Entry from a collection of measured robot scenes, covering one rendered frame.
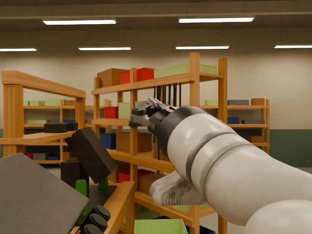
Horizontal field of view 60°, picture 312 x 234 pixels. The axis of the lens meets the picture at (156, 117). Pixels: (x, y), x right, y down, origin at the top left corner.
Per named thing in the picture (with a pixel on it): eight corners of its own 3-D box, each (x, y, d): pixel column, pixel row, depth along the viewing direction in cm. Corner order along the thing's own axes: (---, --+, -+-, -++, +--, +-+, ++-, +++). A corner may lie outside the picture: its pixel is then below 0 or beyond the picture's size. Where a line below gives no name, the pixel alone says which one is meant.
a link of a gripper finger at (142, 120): (161, 119, 34) (167, 116, 36) (129, 107, 35) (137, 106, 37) (156, 137, 34) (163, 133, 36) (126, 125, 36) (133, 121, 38)
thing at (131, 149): (191, 295, 254) (191, 41, 253) (88, 220, 436) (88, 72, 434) (227, 274, 288) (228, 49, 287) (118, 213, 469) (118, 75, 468)
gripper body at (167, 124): (237, 119, 32) (198, 97, 40) (175, 111, 29) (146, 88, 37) (218, 175, 34) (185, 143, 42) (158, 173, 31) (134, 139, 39)
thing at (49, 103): (107, 169, 848) (107, 98, 847) (7, 168, 863) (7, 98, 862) (111, 166, 903) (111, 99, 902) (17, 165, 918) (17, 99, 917)
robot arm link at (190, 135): (146, 198, 32) (166, 235, 27) (170, 108, 29) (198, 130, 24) (209, 197, 36) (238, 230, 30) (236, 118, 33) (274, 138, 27)
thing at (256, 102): (269, 171, 826) (269, 97, 825) (166, 170, 840) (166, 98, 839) (263, 167, 880) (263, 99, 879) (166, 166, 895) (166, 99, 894)
